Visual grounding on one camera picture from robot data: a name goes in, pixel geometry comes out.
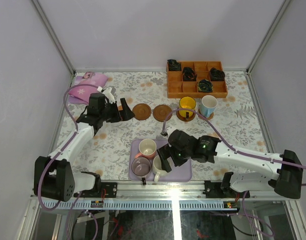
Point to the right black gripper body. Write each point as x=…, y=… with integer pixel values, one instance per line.
x=180, y=157

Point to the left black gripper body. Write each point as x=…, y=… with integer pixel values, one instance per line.
x=117, y=114

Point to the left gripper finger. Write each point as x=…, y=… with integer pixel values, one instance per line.
x=112, y=113
x=126, y=113

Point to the cream white mug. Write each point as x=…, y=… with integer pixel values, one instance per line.
x=157, y=169

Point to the yellow glass cup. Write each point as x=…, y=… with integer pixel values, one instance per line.
x=187, y=102

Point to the light blue mug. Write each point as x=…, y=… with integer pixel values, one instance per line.
x=207, y=105

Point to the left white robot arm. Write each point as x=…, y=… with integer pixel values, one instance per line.
x=53, y=174

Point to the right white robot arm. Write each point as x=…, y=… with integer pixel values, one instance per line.
x=281, y=173

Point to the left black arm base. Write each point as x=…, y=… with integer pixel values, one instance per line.
x=107, y=190

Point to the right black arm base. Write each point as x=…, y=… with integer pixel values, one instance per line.
x=224, y=189

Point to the dark brown left saucer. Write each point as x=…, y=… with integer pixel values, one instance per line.
x=142, y=111

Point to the dark brown saucer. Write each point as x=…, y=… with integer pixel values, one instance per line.
x=185, y=116
x=160, y=112
x=142, y=111

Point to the pink mug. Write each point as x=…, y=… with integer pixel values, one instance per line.
x=147, y=149

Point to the pink folded cloth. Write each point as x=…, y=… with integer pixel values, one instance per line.
x=81, y=94

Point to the lilac plastic tray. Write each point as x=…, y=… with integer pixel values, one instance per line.
x=179, y=174

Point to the purple mug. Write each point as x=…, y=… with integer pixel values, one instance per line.
x=141, y=167

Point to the dark brown right saucer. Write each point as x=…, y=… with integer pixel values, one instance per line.
x=185, y=116

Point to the dark brown middle saucer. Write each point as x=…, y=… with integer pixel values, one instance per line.
x=160, y=112

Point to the black bundle far left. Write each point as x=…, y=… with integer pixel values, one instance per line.
x=174, y=66

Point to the black bundle right compartment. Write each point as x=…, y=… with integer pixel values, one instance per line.
x=216, y=75

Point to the aluminium front rail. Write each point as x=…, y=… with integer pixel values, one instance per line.
x=131, y=190

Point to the blue slotted cable duct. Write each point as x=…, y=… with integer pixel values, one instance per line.
x=84, y=204

